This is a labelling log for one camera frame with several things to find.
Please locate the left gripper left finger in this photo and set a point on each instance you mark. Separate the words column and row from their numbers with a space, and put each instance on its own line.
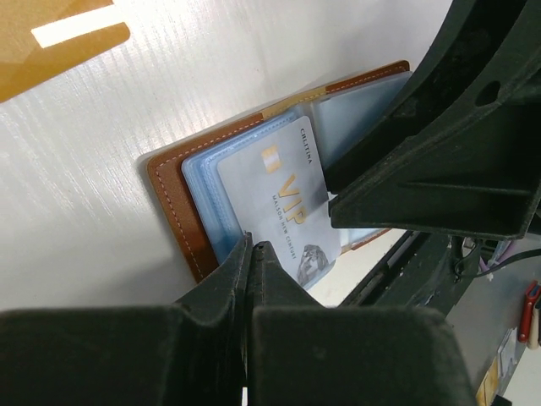
column 185, row 353

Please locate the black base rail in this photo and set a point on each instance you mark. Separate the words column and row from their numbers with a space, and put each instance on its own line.
column 420, row 270

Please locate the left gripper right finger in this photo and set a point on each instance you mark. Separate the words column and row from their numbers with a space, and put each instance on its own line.
column 302, row 353

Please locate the brown leather card holder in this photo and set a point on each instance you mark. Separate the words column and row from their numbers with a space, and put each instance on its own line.
column 188, row 185

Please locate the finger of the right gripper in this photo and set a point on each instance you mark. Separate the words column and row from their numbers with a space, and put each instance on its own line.
column 458, row 122
column 444, row 203

